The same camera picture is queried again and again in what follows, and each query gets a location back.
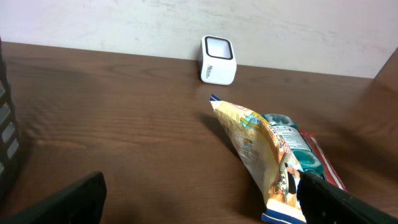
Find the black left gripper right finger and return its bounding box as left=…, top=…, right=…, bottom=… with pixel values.
left=297, top=172, right=397, bottom=224

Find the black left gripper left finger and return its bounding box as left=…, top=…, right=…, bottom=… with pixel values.
left=1, top=171, right=107, bottom=224

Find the red snack packet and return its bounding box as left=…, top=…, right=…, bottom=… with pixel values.
left=300, top=131, right=346, bottom=191

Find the cream yellow snack bag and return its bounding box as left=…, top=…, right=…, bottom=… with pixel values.
left=210, top=95, right=307, bottom=223

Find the teal blister pack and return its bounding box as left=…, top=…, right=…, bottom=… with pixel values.
left=262, top=114, right=325, bottom=179

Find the white barcode scanner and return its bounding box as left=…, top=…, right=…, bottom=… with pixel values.
left=198, top=35, right=237, bottom=85

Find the grey plastic shopping basket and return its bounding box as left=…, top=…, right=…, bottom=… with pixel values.
left=1, top=42, right=21, bottom=203

